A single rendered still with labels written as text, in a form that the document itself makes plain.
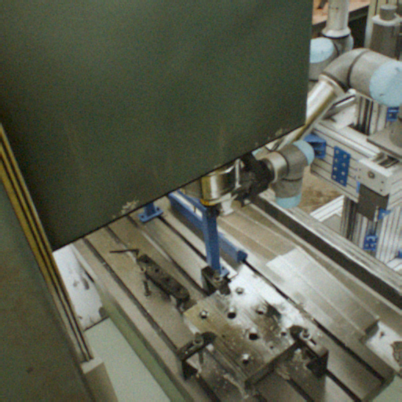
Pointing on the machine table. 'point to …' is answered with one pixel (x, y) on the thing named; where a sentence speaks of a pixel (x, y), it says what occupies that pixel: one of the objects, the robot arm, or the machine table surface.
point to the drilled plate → (246, 319)
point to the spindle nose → (215, 183)
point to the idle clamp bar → (164, 279)
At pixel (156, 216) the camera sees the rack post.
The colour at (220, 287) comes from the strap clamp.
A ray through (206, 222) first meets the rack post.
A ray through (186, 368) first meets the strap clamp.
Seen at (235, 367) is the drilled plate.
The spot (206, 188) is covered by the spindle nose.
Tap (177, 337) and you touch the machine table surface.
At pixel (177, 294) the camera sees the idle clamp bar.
